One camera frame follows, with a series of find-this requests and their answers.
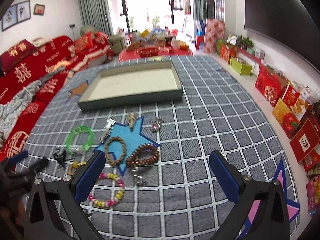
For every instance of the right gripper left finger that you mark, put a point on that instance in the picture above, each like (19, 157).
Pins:
(42, 220)

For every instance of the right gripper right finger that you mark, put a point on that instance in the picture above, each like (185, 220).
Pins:
(260, 209)

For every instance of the black claw hair clip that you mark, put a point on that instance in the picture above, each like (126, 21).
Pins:
(61, 157)

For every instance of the green translucent bangle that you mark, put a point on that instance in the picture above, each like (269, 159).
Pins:
(79, 140)

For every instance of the silver pendant charm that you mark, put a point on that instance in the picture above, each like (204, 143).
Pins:
(137, 177)

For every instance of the silver metal hair clip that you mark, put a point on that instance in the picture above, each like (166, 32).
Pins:
(107, 130)

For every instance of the small pink crystal charm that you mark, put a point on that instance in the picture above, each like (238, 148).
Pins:
(156, 126)

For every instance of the green shallow jewelry tray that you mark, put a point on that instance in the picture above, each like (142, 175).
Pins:
(145, 82)

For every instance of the grey patterned cloth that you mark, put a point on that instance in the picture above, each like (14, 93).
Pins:
(19, 103)

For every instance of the grey checked star tablecloth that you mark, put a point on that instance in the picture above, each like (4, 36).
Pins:
(182, 198)

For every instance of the red covered sofa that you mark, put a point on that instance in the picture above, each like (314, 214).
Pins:
(62, 50)

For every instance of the green cardboard box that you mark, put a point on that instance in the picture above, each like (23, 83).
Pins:
(240, 66)

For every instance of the red plastic basket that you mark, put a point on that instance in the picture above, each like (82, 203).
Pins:
(148, 51)

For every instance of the round red coffee table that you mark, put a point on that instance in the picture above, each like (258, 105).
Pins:
(126, 55)

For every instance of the black wall television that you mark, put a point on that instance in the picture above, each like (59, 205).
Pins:
(286, 22)

